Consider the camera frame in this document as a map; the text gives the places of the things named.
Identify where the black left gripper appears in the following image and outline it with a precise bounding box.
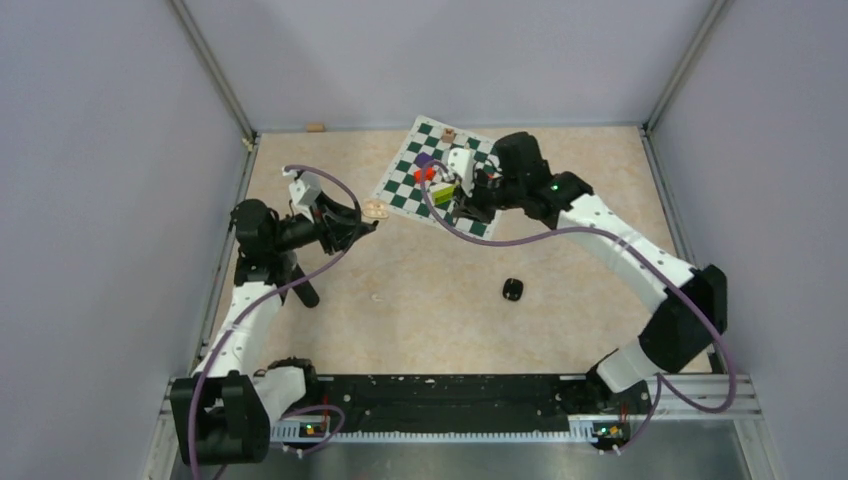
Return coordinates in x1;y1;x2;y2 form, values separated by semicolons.
270;190;376;255

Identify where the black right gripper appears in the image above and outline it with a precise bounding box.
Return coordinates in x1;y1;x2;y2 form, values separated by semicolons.
452;168;524;226

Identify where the white earbud charging case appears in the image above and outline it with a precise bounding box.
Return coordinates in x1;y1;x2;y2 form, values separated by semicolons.
362;199;390;220

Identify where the black earbud charging case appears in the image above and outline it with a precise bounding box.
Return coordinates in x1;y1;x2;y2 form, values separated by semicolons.
502;278;524;302

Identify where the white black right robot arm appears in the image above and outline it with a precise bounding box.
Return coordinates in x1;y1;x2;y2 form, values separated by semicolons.
444;132;727;412

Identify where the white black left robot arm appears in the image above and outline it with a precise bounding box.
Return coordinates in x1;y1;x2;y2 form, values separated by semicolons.
170;194;379;467

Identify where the green white toy brick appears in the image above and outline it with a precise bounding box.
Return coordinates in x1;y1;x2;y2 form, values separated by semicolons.
430;184;456;205

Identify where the red toy brick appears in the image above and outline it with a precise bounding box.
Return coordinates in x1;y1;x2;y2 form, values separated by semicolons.
414;167;436;183

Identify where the green white chessboard mat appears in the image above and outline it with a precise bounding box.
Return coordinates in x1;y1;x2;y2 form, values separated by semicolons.
370;115;515;241

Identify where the black cylinder on table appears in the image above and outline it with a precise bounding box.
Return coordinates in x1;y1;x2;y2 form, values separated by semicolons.
289;264;320;308

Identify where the brown wooden chess piece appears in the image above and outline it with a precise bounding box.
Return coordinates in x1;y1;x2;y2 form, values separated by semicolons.
441;128;456;144

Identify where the purple toy brick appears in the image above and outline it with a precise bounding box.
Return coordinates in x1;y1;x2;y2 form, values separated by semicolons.
414;152;433;169

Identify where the wooden cork cylinder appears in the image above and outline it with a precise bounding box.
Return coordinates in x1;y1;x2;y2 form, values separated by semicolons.
305;123;326;133

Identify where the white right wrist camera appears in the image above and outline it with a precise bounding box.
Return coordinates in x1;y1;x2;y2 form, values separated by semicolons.
447;147;475;198

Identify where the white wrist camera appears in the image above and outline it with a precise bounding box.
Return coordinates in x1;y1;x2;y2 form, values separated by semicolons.
283;169;322;223
447;147;475;198

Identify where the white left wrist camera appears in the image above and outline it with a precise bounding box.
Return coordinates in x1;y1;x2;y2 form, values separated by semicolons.
283;169;322;223

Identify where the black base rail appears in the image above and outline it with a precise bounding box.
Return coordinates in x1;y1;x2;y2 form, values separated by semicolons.
272;374;651;443

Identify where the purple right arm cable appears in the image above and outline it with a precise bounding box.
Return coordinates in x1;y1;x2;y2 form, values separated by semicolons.
417;159;738;455

